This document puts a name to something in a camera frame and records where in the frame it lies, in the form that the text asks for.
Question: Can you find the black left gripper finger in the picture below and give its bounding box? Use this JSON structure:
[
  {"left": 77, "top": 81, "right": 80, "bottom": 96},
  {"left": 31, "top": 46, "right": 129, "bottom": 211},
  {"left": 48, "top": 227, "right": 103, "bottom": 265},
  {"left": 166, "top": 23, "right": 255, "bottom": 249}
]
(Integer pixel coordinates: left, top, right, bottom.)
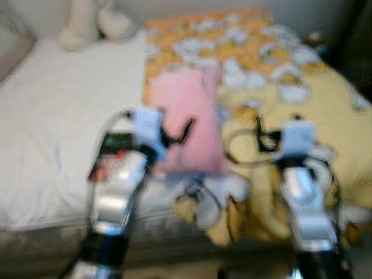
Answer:
[{"left": 173, "top": 118, "right": 196, "bottom": 145}]

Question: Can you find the pink pillow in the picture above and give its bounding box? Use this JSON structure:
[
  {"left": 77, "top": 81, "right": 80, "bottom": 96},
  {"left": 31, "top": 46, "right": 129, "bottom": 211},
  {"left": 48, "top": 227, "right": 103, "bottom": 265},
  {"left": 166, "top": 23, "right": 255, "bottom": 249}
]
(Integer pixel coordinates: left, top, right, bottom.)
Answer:
[{"left": 148, "top": 67, "right": 228, "bottom": 176}]

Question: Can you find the dark green red book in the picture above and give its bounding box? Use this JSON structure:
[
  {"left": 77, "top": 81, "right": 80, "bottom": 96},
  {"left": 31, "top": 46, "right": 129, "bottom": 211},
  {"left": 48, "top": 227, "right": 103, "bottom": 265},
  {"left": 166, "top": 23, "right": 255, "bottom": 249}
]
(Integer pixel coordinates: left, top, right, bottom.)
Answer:
[{"left": 87, "top": 133, "right": 139, "bottom": 182}]

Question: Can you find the yellow cartoon egg blanket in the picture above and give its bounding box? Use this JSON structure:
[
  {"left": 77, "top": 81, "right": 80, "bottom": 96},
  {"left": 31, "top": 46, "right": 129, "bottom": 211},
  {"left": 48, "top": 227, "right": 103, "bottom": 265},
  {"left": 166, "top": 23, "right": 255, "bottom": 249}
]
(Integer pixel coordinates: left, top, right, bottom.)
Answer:
[{"left": 142, "top": 7, "right": 372, "bottom": 246}]

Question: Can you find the white quilted mattress pad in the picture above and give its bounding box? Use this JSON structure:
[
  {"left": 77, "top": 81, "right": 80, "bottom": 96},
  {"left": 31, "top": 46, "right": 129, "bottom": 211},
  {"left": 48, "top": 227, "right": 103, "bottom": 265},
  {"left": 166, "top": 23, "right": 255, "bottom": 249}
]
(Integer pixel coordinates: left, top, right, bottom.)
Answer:
[{"left": 0, "top": 32, "right": 175, "bottom": 230}]

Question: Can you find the beige plush toy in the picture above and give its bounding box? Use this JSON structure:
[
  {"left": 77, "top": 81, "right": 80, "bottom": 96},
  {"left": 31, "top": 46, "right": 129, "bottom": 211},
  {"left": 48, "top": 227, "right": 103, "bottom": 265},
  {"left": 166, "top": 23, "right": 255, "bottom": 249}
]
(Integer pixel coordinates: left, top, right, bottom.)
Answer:
[{"left": 58, "top": 0, "right": 137, "bottom": 52}]

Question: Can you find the grey quilted mattress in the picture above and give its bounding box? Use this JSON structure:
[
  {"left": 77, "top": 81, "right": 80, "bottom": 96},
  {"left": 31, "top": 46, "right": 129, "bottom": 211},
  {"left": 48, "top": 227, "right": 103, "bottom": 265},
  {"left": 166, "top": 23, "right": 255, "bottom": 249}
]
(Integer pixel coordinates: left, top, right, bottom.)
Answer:
[{"left": 0, "top": 224, "right": 303, "bottom": 269}]

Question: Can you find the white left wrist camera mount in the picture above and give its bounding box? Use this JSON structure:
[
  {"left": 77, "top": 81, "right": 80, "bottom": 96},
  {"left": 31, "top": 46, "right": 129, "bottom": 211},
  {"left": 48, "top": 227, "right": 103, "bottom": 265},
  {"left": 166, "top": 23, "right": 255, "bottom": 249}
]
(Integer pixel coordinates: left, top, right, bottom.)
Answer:
[{"left": 129, "top": 108, "right": 167, "bottom": 159}]

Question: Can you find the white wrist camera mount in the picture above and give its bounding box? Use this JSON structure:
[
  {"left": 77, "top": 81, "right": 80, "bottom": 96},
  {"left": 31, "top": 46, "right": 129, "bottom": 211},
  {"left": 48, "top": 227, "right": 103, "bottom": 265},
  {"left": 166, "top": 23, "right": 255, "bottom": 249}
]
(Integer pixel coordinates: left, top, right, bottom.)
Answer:
[
  {"left": 279, "top": 121, "right": 318, "bottom": 161},
  {"left": 129, "top": 108, "right": 167, "bottom": 159}
]

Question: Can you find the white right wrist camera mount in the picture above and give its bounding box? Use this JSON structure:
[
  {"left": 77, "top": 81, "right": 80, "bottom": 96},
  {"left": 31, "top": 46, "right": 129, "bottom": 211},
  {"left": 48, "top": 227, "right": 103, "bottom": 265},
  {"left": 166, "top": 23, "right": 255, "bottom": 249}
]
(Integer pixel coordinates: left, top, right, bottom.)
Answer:
[{"left": 279, "top": 121, "right": 318, "bottom": 161}]

